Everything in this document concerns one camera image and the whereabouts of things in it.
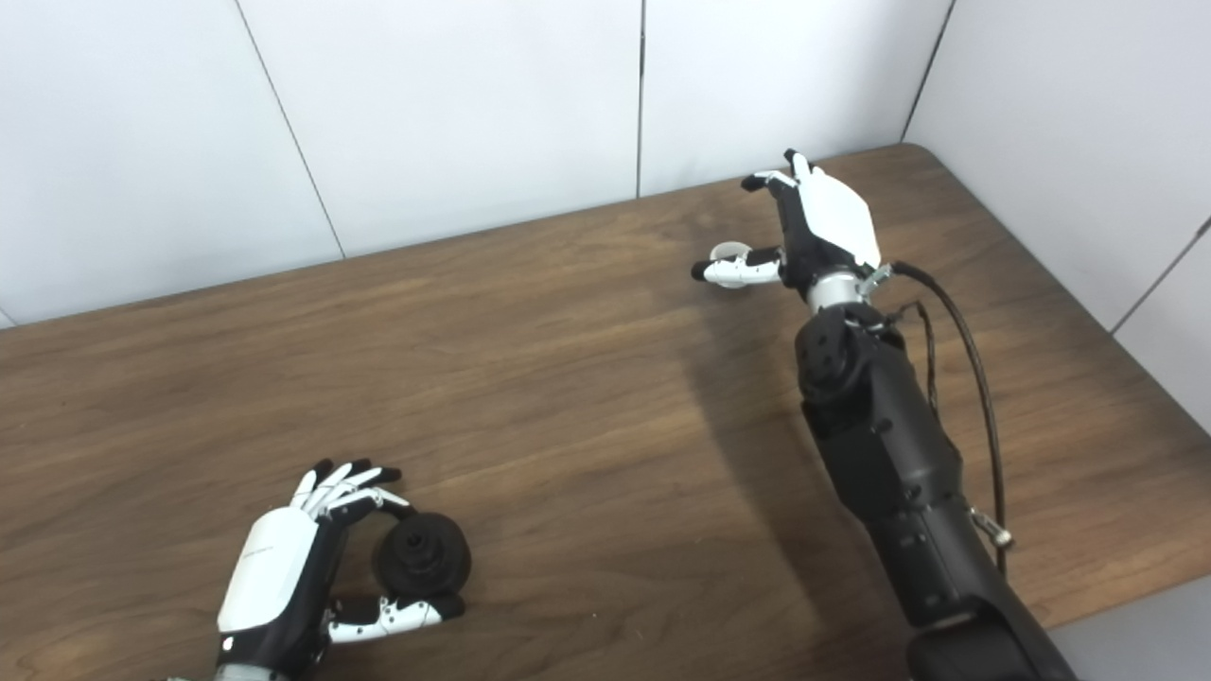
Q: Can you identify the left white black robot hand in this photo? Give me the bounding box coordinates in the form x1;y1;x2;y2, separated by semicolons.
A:
216;459;466;674

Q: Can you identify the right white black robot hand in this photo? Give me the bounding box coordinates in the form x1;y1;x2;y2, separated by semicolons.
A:
691;149;883;294

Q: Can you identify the white plastic ring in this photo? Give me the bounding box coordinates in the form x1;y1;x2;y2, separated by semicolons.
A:
711;243;760;293

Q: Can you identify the round black plastic part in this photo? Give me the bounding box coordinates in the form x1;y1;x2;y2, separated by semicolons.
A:
374;512;472;598

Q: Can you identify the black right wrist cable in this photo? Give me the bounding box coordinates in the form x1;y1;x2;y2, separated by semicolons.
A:
866;261;1015;578

